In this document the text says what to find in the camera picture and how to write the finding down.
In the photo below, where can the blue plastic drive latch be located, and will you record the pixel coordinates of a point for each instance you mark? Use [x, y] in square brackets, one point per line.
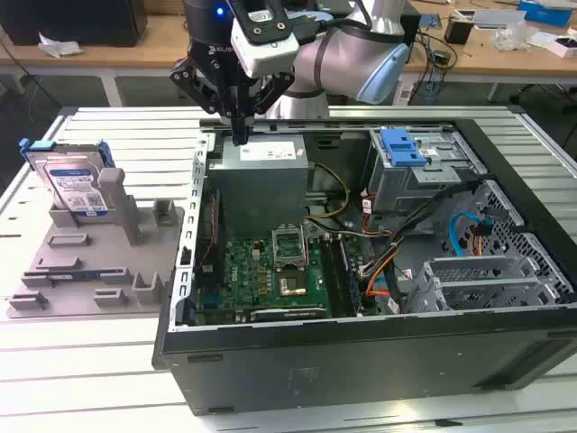
[399, 151]

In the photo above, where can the large black box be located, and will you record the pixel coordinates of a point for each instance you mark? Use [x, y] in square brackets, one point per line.
[72, 22]

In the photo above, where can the clear plastic bag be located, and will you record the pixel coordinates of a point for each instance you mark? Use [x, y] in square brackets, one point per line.
[511, 36]

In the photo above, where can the hard disk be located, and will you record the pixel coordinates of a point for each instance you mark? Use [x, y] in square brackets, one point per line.
[74, 185]

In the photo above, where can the long wooden desk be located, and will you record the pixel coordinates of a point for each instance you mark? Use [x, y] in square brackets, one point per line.
[149, 49]

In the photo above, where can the black graphics card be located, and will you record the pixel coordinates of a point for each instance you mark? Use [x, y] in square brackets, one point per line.
[288, 314]

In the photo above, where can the black open PC case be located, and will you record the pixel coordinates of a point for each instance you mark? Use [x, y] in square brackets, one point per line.
[315, 361]

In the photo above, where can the grey parts rack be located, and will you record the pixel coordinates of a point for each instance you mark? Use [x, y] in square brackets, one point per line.
[103, 252]

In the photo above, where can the crumpled white paper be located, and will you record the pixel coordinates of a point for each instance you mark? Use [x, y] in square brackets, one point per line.
[56, 47]

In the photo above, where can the RAM stick blue label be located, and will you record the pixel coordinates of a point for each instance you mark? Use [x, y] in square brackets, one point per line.
[76, 275]

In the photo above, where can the grey power supply unit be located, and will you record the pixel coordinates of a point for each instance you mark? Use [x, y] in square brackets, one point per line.
[257, 189]

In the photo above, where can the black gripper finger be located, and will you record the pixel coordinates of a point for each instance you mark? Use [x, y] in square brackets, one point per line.
[275, 88]
[189, 81]

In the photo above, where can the green motherboard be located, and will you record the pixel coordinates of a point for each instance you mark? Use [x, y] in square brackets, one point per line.
[245, 270]

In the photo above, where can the blue cardboard box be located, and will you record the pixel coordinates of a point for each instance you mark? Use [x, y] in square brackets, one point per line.
[547, 11]

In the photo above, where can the CPU socket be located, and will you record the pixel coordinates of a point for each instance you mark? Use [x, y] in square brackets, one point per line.
[292, 286]

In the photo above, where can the grey flat device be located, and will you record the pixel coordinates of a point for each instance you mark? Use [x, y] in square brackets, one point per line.
[500, 19]

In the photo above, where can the white open box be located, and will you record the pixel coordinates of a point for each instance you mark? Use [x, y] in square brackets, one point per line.
[547, 45]

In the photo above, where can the perforated metal disk bay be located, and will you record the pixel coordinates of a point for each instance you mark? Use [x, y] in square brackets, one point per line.
[478, 270]

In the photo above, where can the RAM stick with chips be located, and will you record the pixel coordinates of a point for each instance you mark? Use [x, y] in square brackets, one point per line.
[350, 279]

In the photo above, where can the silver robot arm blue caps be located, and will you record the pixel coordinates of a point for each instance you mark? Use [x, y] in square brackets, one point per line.
[342, 54]

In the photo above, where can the black power adapter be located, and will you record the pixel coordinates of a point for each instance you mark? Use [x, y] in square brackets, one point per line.
[440, 57]

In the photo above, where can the small blue board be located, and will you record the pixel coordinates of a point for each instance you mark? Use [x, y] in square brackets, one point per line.
[430, 20]

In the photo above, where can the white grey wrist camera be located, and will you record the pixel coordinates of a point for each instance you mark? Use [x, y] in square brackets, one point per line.
[270, 56]

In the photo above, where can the small black box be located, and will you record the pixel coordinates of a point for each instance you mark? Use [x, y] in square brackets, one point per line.
[457, 31]

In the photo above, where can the grey metal drive cage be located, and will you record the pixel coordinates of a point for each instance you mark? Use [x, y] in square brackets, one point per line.
[401, 189]

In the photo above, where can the black RAM slot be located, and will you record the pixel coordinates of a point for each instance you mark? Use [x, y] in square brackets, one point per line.
[331, 275]

